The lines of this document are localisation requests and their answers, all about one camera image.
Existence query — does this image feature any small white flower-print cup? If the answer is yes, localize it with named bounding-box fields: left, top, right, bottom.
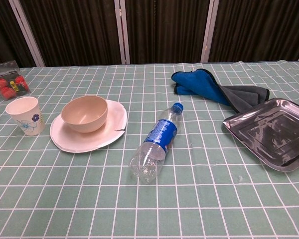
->
left=5, top=96, right=46, bottom=136

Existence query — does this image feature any clear plastic bottle blue label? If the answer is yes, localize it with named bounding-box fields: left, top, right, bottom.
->
left=129, top=102, right=184, bottom=184

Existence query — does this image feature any blue and grey microfibre cloth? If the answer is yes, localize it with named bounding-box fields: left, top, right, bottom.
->
left=171, top=68, right=270, bottom=114

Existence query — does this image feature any beige bowl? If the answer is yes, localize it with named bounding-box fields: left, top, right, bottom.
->
left=60, top=95, right=108, bottom=133

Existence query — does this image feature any white paper plate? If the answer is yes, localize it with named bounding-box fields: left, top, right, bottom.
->
left=49, top=99, right=128, bottom=153

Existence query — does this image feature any green checked tablecloth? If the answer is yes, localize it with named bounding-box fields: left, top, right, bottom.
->
left=0, top=59, right=299, bottom=239

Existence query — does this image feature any dark ribbed partition panel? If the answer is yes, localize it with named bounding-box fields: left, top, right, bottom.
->
left=208, top=0, right=299, bottom=63
left=19, top=0, right=122, bottom=67
left=124, top=0, right=211, bottom=65
left=0, top=0, right=37, bottom=68

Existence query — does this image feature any square stainless steel tray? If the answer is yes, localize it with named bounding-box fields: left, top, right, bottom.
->
left=222, top=97, right=299, bottom=173

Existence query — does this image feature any clear plastic box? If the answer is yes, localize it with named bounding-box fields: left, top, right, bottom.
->
left=0, top=60, right=31, bottom=101

